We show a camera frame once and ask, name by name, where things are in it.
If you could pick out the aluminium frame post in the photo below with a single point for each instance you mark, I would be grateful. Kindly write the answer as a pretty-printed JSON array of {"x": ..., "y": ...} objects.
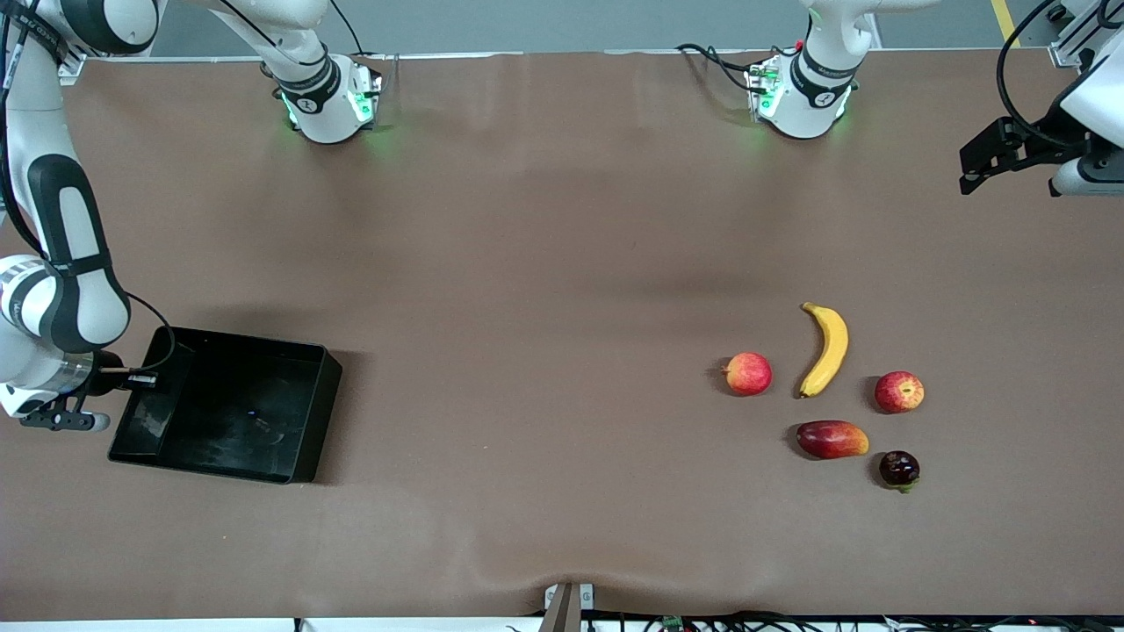
[{"x": 1069, "y": 44}]

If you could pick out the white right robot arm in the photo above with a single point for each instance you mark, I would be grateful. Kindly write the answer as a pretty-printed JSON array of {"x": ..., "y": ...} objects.
[{"x": 70, "y": 290}]

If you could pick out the red yellow mango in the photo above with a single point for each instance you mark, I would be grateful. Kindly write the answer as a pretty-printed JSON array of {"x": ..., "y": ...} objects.
[{"x": 830, "y": 439}]

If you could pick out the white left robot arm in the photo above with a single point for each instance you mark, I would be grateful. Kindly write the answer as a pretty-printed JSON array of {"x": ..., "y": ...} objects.
[{"x": 808, "y": 96}]

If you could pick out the red apple left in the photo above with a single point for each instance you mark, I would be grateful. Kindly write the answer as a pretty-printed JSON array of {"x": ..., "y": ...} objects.
[{"x": 751, "y": 375}]

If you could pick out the brown table mat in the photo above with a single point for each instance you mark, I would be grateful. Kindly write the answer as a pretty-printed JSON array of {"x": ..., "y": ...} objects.
[{"x": 527, "y": 351}]

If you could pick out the red yellow apple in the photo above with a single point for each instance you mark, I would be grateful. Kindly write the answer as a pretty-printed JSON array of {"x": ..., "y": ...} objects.
[{"x": 899, "y": 392}]

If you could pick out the metal table edge bracket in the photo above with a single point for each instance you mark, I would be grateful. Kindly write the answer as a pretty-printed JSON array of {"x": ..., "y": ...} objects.
[{"x": 566, "y": 610}]

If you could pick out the yellow banana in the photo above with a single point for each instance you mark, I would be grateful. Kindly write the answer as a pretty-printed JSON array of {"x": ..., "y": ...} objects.
[{"x": 832, "y": 342}]

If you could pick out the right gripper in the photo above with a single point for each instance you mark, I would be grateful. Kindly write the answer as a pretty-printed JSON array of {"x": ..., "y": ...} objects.
[{"x": 107, "y": 362}]

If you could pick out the black plastic box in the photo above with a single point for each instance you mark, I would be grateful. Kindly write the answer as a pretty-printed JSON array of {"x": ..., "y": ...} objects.
[{"x": 228, "y": 412}]

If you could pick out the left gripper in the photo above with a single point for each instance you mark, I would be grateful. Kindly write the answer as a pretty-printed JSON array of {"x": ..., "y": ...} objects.
[{"x": 1026, "y": 149}]

